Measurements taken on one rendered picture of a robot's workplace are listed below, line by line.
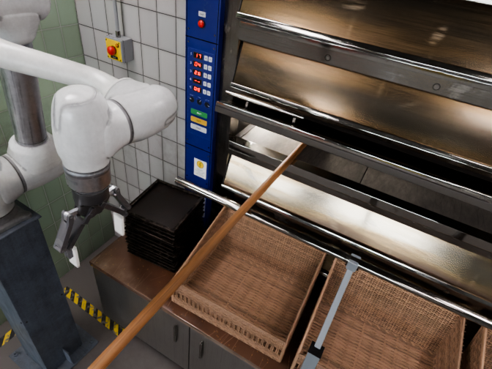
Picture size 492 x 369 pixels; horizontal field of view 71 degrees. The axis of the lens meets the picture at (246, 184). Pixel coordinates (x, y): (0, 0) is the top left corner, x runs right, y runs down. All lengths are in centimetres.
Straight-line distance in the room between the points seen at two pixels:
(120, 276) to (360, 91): 134
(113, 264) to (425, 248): 142
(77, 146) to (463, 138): 112
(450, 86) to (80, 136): 105
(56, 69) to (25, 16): 31
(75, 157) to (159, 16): 103
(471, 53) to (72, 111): 105
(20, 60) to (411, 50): 104
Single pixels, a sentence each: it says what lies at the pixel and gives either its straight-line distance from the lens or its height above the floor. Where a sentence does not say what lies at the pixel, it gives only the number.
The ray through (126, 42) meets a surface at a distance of 176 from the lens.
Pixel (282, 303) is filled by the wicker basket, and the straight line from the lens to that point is 172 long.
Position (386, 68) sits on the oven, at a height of 167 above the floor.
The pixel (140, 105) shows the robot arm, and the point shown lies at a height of 167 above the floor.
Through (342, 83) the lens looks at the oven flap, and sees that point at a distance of 132.
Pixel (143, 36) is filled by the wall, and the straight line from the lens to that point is 173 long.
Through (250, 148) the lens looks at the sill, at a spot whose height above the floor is 118.
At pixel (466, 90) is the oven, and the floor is 166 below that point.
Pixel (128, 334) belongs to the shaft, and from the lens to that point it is 92.
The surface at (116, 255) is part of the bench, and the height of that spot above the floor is 58.
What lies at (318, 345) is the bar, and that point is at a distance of 122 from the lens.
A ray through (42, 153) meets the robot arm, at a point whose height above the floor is 125.
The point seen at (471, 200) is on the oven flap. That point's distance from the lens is 126.
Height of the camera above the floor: 200
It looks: 37 degrees down
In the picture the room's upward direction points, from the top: 8 degrees clockwise
